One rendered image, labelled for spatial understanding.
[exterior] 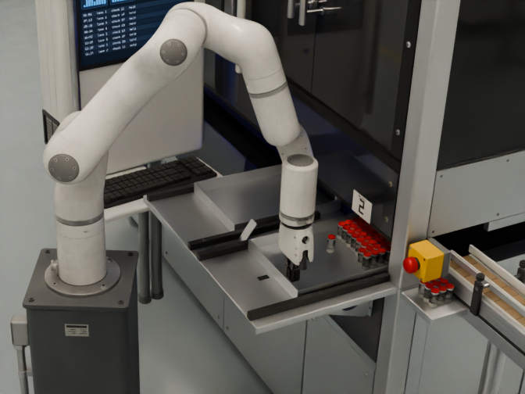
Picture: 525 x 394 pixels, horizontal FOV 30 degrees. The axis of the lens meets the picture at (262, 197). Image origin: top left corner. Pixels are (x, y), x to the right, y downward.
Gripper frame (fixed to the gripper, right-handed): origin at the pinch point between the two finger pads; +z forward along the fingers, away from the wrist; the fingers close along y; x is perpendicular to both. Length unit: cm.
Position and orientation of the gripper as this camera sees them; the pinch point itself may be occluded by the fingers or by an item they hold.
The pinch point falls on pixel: (292, 274)
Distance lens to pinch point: 243.5
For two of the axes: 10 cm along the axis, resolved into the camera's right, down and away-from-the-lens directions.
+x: -8.8, 2.0, -4.3
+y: -4.7, -4.5, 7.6
